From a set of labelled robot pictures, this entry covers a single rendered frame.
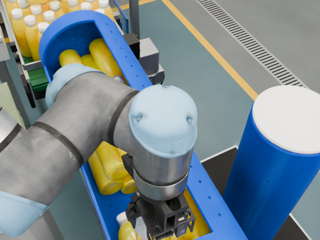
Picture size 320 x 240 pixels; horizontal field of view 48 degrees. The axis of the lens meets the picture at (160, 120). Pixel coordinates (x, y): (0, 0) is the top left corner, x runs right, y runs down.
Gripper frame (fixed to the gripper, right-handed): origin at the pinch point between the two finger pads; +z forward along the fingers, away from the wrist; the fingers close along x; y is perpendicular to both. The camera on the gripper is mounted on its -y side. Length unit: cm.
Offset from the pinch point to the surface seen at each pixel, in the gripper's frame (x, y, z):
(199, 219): 11.7, -1.1, 11.4
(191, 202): 12.1, -5.5, 11.6
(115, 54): 11, -52, 4
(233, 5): 175, -209, 126
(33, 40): -8, -94, 24
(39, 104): -14, -115, 80
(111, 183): -1.9, -22.3, 20.0
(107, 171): -2.3, -22.8, 14.7
